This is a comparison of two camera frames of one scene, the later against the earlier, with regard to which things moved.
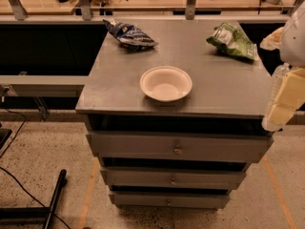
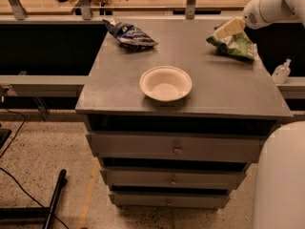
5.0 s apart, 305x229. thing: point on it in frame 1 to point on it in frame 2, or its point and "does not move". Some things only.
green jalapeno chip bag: x=231 y=38 does not move
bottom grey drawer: x=170 y=200 does not move
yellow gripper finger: x=292 y=92 to x=261 y=10
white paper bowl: x=166 y=83 does not move
